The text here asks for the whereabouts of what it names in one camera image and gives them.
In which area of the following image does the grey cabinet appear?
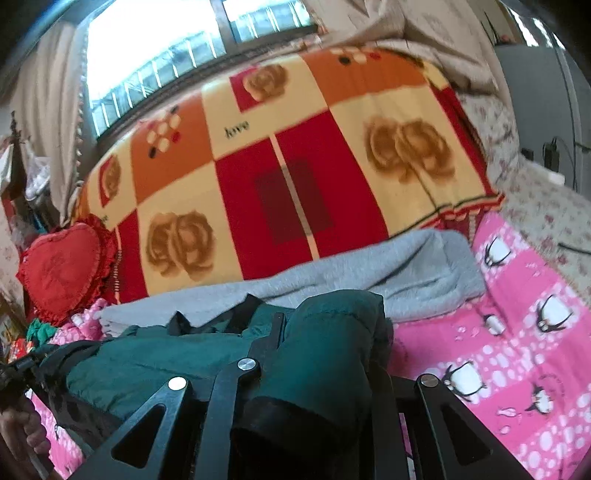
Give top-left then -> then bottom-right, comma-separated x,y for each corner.
494,39 -> 591,195

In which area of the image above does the beige curtain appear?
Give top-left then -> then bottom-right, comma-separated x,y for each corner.
9,21 -> 93,217
318,0 -> 504,107

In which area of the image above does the pink penguin bedsheet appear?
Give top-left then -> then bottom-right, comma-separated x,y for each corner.
28,210 -> 591,480

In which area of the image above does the person's left hand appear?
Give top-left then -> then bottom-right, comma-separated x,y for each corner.
0,406 -> 52,464

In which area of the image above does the red heart pillow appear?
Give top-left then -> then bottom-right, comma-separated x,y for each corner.
16,213 -> 122,326

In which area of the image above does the green quilted jacket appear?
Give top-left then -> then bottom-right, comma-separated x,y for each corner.
39,290 -> 395,467

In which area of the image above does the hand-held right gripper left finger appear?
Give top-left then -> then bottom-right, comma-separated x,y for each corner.
69,313 -> 287,480

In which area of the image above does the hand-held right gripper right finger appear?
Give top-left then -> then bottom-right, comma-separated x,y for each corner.
369,374 -> 536,480

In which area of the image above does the floral bedsheet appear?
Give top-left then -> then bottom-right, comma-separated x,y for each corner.
457,90 -> 591,287

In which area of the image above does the rose print blanket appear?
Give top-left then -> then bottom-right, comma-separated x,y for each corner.
69,46 -> 506,305

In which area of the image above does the window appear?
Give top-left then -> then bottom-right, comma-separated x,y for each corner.
85,0 -> 319,139

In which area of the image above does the green cloth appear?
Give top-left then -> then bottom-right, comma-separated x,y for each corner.
25,318 -> 63,347

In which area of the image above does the grey fleece blanket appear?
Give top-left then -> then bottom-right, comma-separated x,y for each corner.
99,229 -> 486,340

